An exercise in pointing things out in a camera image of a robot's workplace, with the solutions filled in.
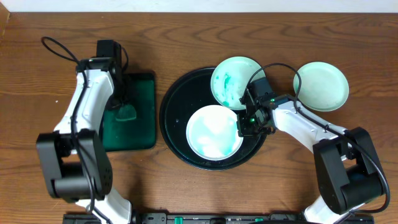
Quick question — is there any white plate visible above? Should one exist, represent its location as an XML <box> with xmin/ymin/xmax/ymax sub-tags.
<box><xmin>298</xmin><ymin>62</ymin><xmax>349</xmax><ymax>112</ymax></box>
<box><xmin>210</xmin><ymin>57</ymin><xmax>261</xmax><ymax>111</ymax></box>
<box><xmin>185</xmin><ymin>105</ymin><xmax>244</xmax><ymax>161</ymax></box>

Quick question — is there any green sponge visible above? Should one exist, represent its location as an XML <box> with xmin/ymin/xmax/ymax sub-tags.
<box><xmin>115</xmin><ymin>104</ymin><xmax>137</xmax><ymax>122</ymax></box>

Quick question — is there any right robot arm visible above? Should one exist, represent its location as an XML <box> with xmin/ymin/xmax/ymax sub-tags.
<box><xmin>237</xmin><ymin>78</ymin><xmax>389</xmax><ymax>223</ymax></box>

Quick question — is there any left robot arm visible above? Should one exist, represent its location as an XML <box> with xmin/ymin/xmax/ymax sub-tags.
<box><xmin>36</xmin><ymin>40</ymin><xmax>136</xmax><ymax>223</ymax></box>

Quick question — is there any round black tray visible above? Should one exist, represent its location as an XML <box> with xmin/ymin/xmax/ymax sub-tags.
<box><xmin>159</xmin><ymin>67</ymin><xmax>266</xmax><ymax>170</ymax></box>

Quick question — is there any black rectangular water tray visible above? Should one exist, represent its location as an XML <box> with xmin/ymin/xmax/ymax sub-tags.
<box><xmin>100</xmin><ymin>72</ymin><xmax>156</xmax><ymax>152</ymax></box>

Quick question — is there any left black cable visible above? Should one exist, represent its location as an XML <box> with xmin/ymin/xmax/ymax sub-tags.
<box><xmin>40</xmin><ymin>36</ymin><xmax>130</xmax><ymax>224</ymax></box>

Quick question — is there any black cable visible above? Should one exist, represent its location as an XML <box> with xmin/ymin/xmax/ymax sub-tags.
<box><xmin>245</xmin><ymin>62</ymin><xmax>391</xmax><ymax>224</ymax></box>
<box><xmin>40</xmin><ymin>36</ymin><xmax>130</xmax><ymax>224</ymax></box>

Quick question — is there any right black cable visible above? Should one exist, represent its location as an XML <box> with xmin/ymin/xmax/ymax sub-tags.
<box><xmin>245</xmin><ymin>62</ymin><xmax>391</xmax><ymax>224</ymax></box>

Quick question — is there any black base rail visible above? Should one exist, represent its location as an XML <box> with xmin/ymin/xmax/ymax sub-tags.
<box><xmin>62</xmin><ymin>213</ymin><xmax>375</xmax><ymax>224</ymax></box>

